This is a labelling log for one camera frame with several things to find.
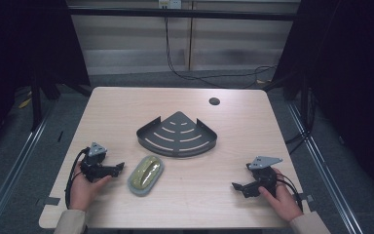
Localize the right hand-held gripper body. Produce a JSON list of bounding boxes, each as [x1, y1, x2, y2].
[[245, 155, 279, 198]]

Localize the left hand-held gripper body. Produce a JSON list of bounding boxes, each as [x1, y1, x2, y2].
[[79, 141, 112, 183]]

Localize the yellow-green oval soap box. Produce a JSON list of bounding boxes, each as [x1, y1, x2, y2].
[[127, 154, 166, 198]]

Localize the black metal corner shelf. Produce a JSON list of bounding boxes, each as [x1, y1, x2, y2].
[[135, 110, 218, 159]]

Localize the person's left hand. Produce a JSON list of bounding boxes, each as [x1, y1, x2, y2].
[[69, 171, 113, 213]]

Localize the person's right hand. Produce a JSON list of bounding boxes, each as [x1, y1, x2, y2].
[[258, 168, 304, 223]]

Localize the black metal stand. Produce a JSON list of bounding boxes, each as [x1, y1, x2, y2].
[[29, 76, 44, 133]]

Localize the yellow floor scrap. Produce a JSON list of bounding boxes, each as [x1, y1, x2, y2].
[[18, 97, 33, 110]]

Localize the black curtain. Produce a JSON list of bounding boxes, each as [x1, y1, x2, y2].
[[271, 0, 374, 207], [0, 0, 92, 160]]

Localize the right hand-held gripper cable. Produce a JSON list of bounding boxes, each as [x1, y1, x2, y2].
[[275, 173, 304, 213]]

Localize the hand-held gripper cable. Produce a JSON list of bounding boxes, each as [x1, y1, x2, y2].
[[64, 147, 91, 210], [275, 173, 304, 213]]

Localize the left hand-held gripper cable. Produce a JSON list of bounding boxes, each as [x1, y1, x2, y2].
[[64, 147, 91, 210]]

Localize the grey table edge bracket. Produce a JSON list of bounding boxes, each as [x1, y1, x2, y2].
[[36, 196, 61, 207], [295, 192, 315, 204]]

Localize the black floor cables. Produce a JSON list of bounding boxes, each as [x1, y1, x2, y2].
[[283, 86, 318, 156]]

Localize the metal floor rail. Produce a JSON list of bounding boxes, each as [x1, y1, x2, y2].
[[285, 100, 366, 234], [0, 105, 59, 234]]

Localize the black wall power cable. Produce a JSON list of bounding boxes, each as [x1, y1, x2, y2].
[[164, 16, 278, 90]]

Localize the black horizontal frame bar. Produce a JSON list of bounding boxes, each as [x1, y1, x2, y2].
[[67, 7, 302, 22]]

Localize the white wall socket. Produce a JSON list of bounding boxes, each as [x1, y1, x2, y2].
[[158, 0, 183, 10]]

